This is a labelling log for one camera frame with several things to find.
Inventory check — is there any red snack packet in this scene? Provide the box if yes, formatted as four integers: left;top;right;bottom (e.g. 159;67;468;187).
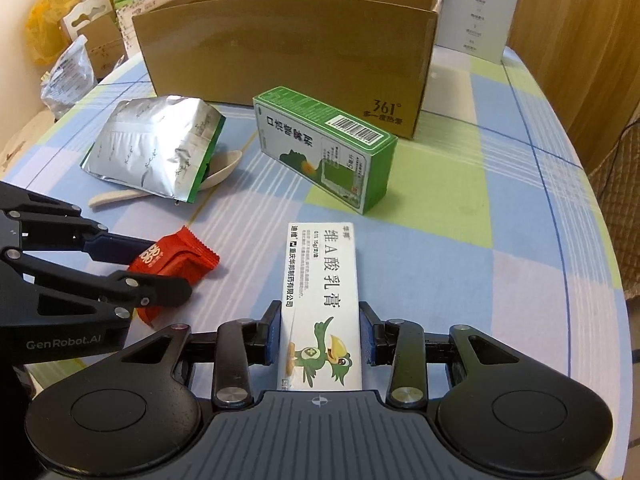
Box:
127;224;222;328

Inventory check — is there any white ointment box bird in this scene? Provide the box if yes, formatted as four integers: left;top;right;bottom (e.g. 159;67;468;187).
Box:
278;222;362;391

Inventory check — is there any silver foil pouch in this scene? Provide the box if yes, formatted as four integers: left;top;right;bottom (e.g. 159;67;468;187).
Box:
80;96;226;203

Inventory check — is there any beige plastic spoon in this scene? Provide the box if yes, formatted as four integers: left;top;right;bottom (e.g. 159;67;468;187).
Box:
88;148;245;209

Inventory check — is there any green medicine box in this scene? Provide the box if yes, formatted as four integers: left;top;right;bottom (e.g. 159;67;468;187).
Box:
253;86;397;214

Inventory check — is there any clear plastic bag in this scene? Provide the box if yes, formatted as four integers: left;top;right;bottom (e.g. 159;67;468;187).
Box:
40;35;98;120

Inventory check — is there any yellow plastic bag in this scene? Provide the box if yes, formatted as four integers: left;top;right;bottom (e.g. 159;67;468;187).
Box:
24;0;80;66

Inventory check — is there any quilted brown chair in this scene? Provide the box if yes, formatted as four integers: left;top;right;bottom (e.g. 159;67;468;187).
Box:
589;119;640;300

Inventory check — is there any brown cardboard box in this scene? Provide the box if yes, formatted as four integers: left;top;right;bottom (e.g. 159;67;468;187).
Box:
132;0;442;139

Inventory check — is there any white paper box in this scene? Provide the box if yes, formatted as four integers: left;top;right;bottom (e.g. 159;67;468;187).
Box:
436;0;518;64

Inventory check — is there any brown curtain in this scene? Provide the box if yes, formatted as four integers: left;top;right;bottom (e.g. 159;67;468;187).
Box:
508;0;639;170

